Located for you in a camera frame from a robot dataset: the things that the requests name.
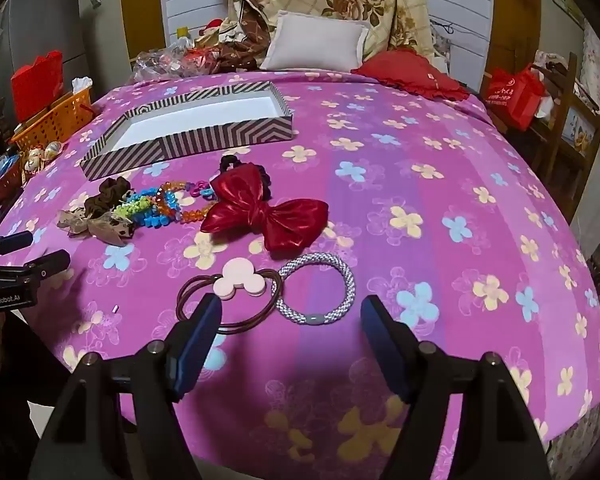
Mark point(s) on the leopard print hair bow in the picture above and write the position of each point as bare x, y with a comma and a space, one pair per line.
100, 228

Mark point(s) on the red ruffled pillow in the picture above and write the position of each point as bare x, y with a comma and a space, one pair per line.
410, 72

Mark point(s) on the small shiny figurines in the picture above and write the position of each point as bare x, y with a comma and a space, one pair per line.
40, 157

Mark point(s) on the white pillow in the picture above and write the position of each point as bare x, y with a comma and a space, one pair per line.
315, 40

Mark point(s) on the plush toy with red hat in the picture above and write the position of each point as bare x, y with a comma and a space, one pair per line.
212, 27

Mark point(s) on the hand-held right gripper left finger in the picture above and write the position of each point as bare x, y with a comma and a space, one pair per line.
200, 345

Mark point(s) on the blue plastic bag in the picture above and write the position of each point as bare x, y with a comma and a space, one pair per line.
0, 170

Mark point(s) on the pile of clear plastic bags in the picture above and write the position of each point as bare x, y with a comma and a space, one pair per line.
165, 62

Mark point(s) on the striped shallow box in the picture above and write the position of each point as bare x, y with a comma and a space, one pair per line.
205, 137

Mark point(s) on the red shopping bag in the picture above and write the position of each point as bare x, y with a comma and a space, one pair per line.
512, 95

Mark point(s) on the orange plastic basket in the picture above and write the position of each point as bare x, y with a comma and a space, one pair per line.
55, 122

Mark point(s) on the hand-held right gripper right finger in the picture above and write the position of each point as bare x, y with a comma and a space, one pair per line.
385, 350

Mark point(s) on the white tissue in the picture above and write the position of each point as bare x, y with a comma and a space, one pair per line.
82, 83

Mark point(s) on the wooden chair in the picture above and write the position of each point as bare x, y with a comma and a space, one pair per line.
572, 125

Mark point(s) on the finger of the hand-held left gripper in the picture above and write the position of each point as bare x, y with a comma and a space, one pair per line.
47, 262
7, 242

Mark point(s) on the brown scrunchie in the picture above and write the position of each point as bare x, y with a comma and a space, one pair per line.
107, 191

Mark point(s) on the brown patterned blanket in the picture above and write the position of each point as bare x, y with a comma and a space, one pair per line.
252, 30

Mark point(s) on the red gift box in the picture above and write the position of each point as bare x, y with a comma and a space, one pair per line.
35, 85

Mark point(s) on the pink floral bedsheet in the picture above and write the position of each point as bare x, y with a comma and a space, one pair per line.
405, 185

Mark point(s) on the yellow bottle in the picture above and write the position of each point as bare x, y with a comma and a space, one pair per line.
182, 32

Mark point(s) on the grey refrigerator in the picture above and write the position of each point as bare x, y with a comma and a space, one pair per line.
45, 15

